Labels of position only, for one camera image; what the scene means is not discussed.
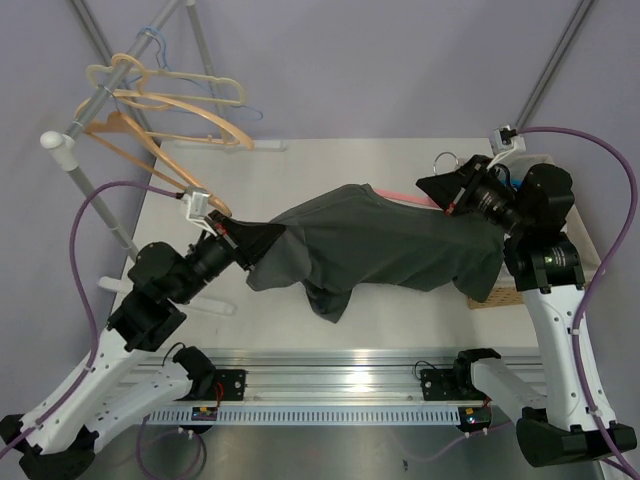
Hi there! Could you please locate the dark grey t shirt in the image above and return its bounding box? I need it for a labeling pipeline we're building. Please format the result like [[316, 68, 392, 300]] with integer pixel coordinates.
[[247, 184, 504, 323]]

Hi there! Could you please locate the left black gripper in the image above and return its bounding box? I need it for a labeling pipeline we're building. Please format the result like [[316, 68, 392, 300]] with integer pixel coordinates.
[[171, 209, 285, 305]]

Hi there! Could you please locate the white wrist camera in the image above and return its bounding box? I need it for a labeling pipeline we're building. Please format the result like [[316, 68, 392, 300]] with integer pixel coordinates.
[[487, 125, 526, 169], [181, 186, 215, 235]]

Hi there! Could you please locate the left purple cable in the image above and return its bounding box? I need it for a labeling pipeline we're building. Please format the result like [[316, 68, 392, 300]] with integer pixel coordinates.
[[0, 180, 189, 451]]

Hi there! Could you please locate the beige wooden hanger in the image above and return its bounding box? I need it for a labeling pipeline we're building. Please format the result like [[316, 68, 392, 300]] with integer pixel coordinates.
[[110, 89, 255, 150]]

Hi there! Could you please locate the wicker laundry basket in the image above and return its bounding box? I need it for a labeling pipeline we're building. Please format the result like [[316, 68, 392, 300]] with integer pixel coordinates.
[[467, 154, 601, 309]]

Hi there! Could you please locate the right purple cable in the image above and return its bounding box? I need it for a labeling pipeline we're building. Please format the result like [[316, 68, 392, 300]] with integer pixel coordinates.
[[517, 125, 640, 474]]

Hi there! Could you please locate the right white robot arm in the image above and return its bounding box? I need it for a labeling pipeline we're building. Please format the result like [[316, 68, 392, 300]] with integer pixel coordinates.
[[416, 155, 638, 467]]

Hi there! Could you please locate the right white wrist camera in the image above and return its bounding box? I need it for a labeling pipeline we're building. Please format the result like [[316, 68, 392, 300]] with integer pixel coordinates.
[[487, 125, 526, 169]]

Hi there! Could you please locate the pink hanger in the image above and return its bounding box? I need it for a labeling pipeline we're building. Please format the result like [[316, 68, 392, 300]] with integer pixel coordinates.
[[373, 151, 464, 210]]

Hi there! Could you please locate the light blue wire hanger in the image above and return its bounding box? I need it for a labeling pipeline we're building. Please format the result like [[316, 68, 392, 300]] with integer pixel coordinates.
[[138, 26, 264, 122]]

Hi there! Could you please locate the aluminium mounting rail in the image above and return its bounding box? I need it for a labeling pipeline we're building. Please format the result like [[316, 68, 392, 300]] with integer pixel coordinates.
[[109, 348, 551, 405]]

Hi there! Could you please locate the brown wooden hanger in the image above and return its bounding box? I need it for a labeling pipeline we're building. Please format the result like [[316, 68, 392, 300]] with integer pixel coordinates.
[[82, 110, 234, 216]]

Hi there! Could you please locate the white slotted cable duct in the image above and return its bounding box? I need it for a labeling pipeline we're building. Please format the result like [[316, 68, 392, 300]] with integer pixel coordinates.
[[148, 405, 461, 426]]

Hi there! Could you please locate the metal clothes rack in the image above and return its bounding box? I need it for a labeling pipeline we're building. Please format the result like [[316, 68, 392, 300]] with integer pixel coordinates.
[[39, 0, 289, 316]]

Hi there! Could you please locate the cream plastic hanger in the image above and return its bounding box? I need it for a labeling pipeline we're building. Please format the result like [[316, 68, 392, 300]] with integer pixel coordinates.
[[85, 53, 247, 107]]

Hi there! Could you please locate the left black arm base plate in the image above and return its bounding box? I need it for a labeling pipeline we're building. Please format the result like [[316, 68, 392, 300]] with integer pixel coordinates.
[[180, 368, 247, 402]]

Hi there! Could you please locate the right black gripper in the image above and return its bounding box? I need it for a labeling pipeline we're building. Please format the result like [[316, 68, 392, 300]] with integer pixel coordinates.
[[419, 155, 532, 238]]

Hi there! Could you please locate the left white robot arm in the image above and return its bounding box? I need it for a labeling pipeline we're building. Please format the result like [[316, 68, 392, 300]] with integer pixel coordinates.
[[1, 211, 286, 479]]

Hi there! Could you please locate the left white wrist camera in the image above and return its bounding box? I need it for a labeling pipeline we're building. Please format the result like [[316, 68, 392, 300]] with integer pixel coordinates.
[[181, 186, 215, 235]]

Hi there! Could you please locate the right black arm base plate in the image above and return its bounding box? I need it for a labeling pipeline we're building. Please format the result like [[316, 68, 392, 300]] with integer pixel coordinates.
[[418, 368, 487, 402]]

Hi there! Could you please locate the purple cable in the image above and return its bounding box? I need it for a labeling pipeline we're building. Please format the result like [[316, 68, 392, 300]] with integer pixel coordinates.
[[517, 125, 640, 474], [0, 180, 189, 451]]

